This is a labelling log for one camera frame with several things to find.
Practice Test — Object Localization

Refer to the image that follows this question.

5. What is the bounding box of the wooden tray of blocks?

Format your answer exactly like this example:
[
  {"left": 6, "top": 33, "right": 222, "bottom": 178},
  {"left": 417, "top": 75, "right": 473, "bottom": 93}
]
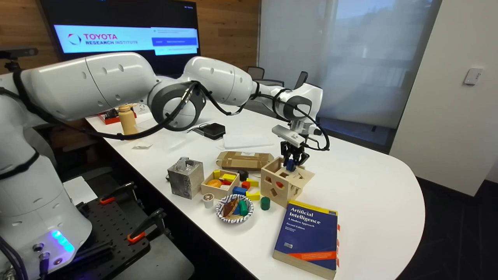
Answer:
[{"left": 200, "top": 169, "right": 239, "bottom": 198}]

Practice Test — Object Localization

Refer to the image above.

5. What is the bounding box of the grey office chair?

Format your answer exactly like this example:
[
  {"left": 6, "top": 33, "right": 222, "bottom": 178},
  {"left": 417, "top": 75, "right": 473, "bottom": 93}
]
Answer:
[{"left": 245, "top": 65, "right": 281, "bottom": 116}]

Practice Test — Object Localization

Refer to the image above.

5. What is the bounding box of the black office chair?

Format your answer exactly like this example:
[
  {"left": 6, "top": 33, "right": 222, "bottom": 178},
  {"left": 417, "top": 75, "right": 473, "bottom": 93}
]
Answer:
[{"left": 294, "top": 71, "right": 308, "bottom": 88}]

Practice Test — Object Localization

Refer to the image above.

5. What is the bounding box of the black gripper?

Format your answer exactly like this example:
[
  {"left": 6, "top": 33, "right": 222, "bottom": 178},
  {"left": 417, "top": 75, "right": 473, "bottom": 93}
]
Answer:
[{"left": 280, "top": 141, "right": 309, "bottom": 166}]

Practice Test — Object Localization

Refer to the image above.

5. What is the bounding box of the wall monitor screen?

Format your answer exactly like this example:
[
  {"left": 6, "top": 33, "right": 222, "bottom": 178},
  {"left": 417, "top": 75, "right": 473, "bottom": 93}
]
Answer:
[{"left": 40, "top": 0, "right": 200, "bottom": 77}]

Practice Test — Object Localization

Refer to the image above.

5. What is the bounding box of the wooden shape sorter box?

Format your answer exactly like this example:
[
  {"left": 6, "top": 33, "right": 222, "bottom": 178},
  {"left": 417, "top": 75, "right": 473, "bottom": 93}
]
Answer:
[{"left": 259, "top": 158, "right": 314, "bottom": 206}]

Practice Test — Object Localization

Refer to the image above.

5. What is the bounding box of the blue rectangular block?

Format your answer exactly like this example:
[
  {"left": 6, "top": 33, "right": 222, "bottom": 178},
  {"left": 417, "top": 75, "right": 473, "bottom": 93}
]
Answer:
[{"left": 231, "top": 186, "right": 245, "bottom": 195}]

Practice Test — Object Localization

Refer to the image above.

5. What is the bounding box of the brown cardboard box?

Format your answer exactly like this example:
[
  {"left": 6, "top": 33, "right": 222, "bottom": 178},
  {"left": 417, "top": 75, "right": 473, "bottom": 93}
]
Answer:
[{"left": 216, "top": 150, "right": 272, "bottom": 169}]

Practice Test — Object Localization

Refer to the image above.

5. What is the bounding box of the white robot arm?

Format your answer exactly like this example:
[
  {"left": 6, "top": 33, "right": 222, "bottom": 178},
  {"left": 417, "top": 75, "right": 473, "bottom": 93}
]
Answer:
[{"left": 0, "top": 52, "right": 323, "bottom": 261}]

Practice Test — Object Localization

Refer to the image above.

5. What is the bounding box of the tan plastic bottle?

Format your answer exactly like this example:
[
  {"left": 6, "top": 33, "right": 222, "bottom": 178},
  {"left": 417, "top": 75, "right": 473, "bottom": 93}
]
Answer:
[{"left": 118, "top": 103, "right": 138, "bottom": 135}]

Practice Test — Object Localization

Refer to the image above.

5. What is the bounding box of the blue flower-shaped block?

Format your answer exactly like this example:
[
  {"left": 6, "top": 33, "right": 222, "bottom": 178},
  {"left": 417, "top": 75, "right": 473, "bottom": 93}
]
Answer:
[{"left": 284, "top": 159, "right": 295, "bottom": 170}]

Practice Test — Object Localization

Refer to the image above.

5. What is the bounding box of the green cylinder block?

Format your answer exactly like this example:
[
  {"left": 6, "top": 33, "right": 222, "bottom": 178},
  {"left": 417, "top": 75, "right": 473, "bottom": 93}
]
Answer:
[{"left": 259, "top": 195, "right": 270, "bottom": 209}]

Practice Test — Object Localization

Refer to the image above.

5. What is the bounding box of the grey metal box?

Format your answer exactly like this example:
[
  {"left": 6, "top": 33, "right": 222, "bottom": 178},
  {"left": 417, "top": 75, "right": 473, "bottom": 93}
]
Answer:
[{"left": 166, "top": 156, "right": 203, "bottom": 198}]

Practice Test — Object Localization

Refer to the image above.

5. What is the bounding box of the yellow triangle block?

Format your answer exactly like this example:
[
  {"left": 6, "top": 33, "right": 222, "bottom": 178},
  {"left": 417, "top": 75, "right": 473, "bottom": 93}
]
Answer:
[{"left": 247, "top": 178, "right": 259, "bottom": 186}]

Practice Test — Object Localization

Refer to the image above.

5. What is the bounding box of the blue hardcover book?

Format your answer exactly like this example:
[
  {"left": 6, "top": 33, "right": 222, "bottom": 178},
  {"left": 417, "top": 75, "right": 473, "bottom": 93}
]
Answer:
[{"left": 272, "top": 200, "right": 339, "bottom": 280}]

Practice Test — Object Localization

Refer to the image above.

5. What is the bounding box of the black clamp orange handle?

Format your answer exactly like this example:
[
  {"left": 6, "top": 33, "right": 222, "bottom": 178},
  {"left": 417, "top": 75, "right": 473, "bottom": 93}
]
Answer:
[
  {"left": 125, "top": 208, "right": 166, "bottom": 243},
  {"left": 97, "top": 181, "right": 136, "bottom": 205}
]

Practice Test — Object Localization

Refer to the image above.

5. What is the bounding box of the white light switch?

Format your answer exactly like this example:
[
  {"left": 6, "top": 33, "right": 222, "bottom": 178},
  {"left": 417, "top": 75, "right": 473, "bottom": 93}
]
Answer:
[{"left": 462, "top": 66, "right": 482, "bottom": 86}]

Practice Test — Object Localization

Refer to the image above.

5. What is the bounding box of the blue patterned paper plate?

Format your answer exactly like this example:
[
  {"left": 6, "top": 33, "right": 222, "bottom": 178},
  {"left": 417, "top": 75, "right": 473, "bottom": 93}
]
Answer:
[{"left": 216, "top": 194, "right": 253, "bottom": 223}]

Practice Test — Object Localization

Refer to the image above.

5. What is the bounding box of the red tray with items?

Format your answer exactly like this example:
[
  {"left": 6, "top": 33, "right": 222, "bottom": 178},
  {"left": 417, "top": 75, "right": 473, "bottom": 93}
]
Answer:
[{"left": 99, "top": 108, "right": 136, "bottom": 124}]

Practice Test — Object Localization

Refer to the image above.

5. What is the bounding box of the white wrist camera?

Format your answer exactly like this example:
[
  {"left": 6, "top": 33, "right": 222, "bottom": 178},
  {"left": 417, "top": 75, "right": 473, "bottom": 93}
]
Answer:
[{"left": 272, "top": 124, "right": 304, "bottom": 147}]

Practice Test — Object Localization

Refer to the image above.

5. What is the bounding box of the black round block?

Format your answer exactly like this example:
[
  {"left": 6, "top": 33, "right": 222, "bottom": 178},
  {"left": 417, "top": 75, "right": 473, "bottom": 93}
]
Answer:
[{"left": 238, "top": 169, "right": 248, "bottom": 180}]

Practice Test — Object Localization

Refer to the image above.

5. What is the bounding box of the black flat device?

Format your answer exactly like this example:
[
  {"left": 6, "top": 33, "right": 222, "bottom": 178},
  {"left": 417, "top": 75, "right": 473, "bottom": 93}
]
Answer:
[{"left": 196, "top": 122, "right": 225, "bottom": 139}]

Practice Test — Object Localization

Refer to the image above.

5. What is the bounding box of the yellow arch block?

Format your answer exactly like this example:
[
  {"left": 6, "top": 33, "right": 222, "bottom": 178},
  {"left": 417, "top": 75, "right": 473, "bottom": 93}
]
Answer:
[{"left": 245, "top": 192, "right": 261, "bottom": 200}]

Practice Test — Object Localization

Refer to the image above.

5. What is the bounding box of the red cube block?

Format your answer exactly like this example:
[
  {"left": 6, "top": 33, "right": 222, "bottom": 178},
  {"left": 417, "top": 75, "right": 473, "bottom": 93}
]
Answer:
[{"left": 241, "top": 180, "right": 250, "bottom": 189}]

